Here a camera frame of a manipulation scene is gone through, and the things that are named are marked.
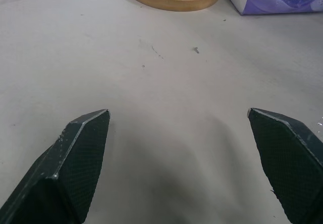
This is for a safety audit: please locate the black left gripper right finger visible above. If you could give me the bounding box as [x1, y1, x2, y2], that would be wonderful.
[247, 107, 323, 224]

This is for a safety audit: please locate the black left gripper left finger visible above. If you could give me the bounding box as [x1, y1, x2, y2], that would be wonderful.
[0, 109, 112, 224]

